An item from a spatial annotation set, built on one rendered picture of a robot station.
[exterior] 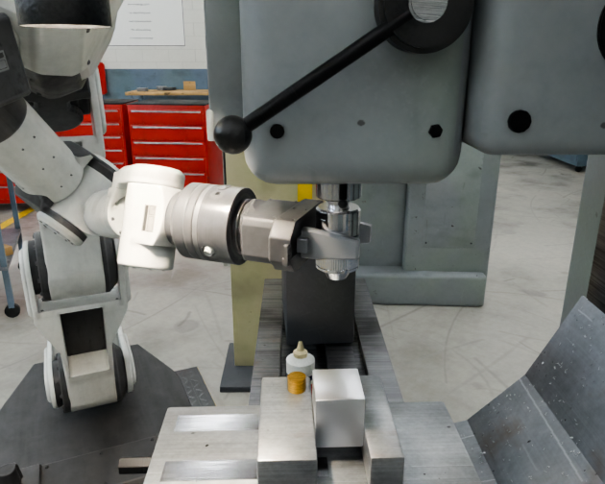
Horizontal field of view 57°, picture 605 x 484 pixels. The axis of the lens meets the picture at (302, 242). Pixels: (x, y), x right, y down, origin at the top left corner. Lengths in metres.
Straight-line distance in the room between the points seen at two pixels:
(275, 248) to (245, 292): 1.96
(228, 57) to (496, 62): 0.24
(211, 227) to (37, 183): 0.33
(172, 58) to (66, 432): 8.61
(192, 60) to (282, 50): 9.25
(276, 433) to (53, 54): 0.55
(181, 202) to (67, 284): 0.59
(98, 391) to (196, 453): 0.77
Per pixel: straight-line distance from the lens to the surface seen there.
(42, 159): 0.83
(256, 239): 0.57
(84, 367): 1.36
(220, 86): 0.54
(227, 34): 0.54
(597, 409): 0.79
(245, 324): 2.57
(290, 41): 0.46
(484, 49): 0.47
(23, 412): 1.61
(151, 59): 9.84
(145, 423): 1.47
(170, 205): 0.64
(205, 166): 5.16
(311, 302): 0.96
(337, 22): 0.46
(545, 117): 0.48
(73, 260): 1.16
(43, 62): 0.83
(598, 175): 0.86
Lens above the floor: 1.42
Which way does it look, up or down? 19 degrees down
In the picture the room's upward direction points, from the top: straight up
